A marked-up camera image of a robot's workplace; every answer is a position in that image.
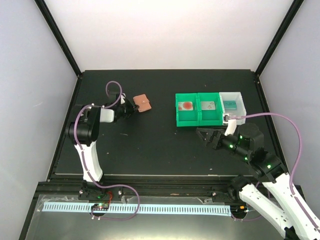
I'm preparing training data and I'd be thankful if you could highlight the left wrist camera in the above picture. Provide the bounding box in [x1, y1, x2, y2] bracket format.
[116, 93, 126, 105]

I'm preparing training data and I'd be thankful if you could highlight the red circle card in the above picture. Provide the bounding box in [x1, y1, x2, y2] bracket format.
[178, 101, 194, 111]

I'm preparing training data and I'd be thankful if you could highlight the teal card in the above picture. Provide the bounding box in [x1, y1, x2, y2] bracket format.
[223, 100, 237, 110]

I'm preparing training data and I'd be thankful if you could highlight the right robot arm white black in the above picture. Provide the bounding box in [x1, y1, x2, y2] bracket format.
[196, 123, 320, 240]

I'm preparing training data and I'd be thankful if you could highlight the white slotted cable duct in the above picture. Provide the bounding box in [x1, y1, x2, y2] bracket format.
[41, 202, 232, 217]

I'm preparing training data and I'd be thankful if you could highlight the right circuit board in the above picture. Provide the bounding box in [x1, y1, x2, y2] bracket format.
[230, 205, 252, 214]

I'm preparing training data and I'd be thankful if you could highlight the left circuit board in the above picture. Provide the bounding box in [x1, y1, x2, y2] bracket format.
[91, 203, 109, 212]

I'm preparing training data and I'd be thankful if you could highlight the circuit board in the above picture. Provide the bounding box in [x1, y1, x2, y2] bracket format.
[230, 205, 252, 214]
[91, 203, 109, 212]

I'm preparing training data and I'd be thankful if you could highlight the black frame post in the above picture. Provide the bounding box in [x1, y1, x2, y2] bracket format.
[255, 0, 304, 77]
[34, 0, 82, 78]

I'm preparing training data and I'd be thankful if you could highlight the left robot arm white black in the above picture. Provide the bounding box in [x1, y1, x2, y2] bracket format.
[65, 99, 138, 200]

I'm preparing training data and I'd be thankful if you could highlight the green bin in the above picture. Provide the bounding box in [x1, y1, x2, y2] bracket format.
[197, 92, 223, 126]
[175, 93, 200, 127]

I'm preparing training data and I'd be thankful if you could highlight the black aluminium rail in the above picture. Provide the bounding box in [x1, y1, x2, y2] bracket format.
[34, 176, 235, 202]

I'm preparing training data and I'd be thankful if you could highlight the right black frame post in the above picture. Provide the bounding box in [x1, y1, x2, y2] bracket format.
[255, 0, 304, 77]

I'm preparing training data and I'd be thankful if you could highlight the grey white card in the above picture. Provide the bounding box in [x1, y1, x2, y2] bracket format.
[200, 101, 216, 111]

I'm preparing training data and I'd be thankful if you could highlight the brown leather card holder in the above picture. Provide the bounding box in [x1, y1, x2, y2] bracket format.
[133, 94, 152, 113]

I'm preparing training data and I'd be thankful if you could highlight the white bin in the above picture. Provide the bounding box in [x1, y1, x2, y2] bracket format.
[219, 92, 247, 126]

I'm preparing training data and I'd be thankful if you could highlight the left black frame post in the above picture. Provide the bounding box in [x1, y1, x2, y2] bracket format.
[34, 0, 82, 78]

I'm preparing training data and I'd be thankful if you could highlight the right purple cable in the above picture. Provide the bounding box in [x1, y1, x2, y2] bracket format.
[226, 112, 320, 230]

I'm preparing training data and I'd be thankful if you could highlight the middle green bin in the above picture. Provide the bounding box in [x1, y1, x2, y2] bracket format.
[197, 92, 223, 126]

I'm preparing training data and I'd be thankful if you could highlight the left green bin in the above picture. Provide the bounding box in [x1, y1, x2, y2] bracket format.
[175, 93, 200, 127]

